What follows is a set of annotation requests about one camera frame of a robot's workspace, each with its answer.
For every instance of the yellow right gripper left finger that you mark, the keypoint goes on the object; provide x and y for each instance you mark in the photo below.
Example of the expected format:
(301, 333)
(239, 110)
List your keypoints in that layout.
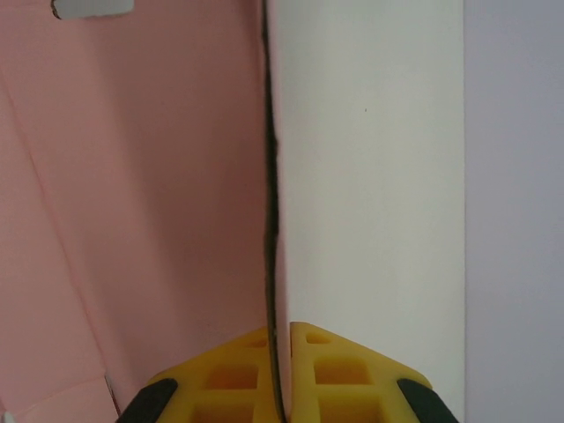
(229, 379)

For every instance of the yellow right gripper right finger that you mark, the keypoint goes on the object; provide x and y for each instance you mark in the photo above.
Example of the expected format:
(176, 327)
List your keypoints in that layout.
(348, 379)

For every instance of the pink cloth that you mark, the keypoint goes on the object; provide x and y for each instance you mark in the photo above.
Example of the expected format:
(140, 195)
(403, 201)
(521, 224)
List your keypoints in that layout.
(132, 198)

